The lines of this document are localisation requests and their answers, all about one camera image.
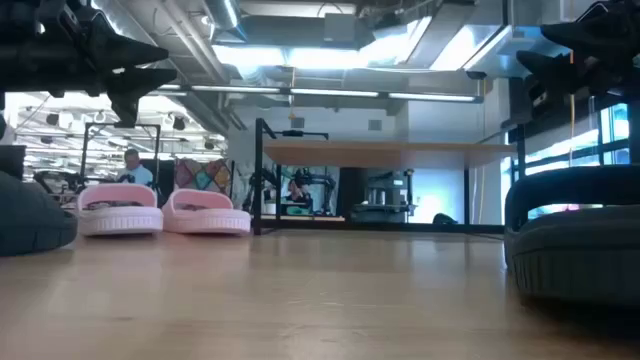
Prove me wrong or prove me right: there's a black background monitor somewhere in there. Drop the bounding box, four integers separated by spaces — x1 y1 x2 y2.
0 144 27 181

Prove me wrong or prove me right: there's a black aluminium rig frame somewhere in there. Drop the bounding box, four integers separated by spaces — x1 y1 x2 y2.
249 219 506 236

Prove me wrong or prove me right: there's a wooden shelf with black frame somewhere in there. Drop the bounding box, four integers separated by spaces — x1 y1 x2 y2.
252 117 527 236

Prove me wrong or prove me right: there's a pink slide sandal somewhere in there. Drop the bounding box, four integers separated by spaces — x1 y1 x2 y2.
76 182 165 237
162 187 252 236

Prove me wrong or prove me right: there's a person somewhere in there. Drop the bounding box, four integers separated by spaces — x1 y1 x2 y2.
116 148 155 187

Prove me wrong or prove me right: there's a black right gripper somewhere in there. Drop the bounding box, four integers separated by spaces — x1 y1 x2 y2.
516 0 640 97

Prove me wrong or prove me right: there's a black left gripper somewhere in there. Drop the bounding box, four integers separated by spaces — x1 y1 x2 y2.
19 0 179 129

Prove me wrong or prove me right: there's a tall black background frame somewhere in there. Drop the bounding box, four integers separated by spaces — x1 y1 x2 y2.
79 121 162 201

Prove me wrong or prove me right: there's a grey equipment cart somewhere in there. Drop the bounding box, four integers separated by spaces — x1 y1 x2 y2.
349 168 417 224

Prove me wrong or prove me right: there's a colourful patchwork cloth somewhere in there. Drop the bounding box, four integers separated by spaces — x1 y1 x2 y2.
173 158 233 195

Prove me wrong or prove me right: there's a black slide sandal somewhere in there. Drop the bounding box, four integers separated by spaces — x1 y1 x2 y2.
503 164 640 307
0 169 79 258

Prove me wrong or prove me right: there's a low black background frame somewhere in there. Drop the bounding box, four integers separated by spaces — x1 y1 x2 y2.
273 129 331 140

